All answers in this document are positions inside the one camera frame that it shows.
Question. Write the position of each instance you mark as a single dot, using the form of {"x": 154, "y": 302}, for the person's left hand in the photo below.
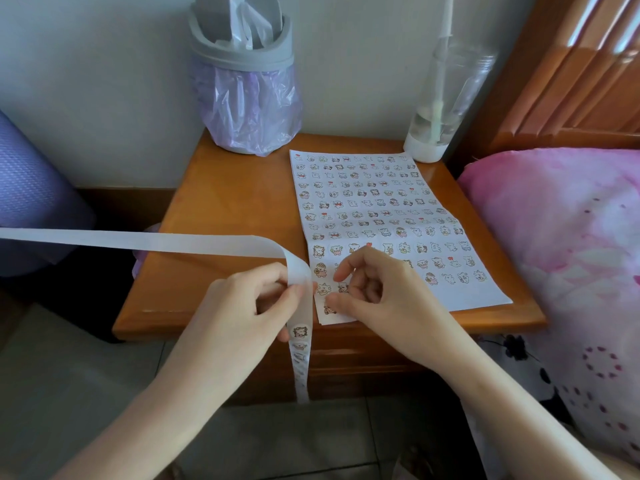
{"x": 235, "y": 329}

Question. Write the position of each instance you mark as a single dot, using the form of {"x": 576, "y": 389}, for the person's right hand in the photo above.
{"x": 405, "y": 314}

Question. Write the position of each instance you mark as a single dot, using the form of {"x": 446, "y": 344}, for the white paper sheet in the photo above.
{"x": 490, "y": 294}

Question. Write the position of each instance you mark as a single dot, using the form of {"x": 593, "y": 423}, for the long white sticker strip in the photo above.
{"x": 150, "y": 240}

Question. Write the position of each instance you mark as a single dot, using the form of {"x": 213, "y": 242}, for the rows of stuck cartoon stickers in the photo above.
{"x": 360, "y": 174}

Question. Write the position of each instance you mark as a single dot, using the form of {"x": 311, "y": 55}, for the person's left forearm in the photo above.
{"x": 135, "y": 429}

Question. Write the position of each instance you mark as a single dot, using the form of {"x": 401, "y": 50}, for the person's right forearm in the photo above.
{"x": 525, "y": 424}

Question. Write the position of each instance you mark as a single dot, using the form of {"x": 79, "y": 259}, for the person's leg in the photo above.
{"x": 620, "y": 464}

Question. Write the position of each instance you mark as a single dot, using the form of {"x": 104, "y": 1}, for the wooden nightstand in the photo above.
{"x": 225, "y": 194}

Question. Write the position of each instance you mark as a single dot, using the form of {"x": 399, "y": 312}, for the pink slipper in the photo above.
{"x": 412, "y": 464}

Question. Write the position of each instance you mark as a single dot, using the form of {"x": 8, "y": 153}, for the clear cup with white base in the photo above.
{"x": 424, "y": 152}

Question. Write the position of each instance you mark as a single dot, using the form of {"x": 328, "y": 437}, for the pink floral bedding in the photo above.
{"x": 575, "y": 219}

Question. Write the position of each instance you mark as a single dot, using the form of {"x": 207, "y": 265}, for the purple plastic bin bag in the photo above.
{"x": 250, "y": 109}

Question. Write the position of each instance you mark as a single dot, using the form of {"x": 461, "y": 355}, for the purple rolled mat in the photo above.
{"x": 35, "y": 194}

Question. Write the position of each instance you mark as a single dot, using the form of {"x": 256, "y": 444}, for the grey trash bin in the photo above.
{"x": 240, "y": 59}

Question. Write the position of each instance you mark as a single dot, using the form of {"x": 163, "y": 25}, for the wooden bed headboard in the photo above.
{"x": 565, "y": 89}

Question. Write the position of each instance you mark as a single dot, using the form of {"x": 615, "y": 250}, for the white backing scraps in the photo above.
{"x": 242, "y": 24}

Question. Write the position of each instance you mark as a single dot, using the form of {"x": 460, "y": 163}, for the white straw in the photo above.
{"x": 445, "y": 12}

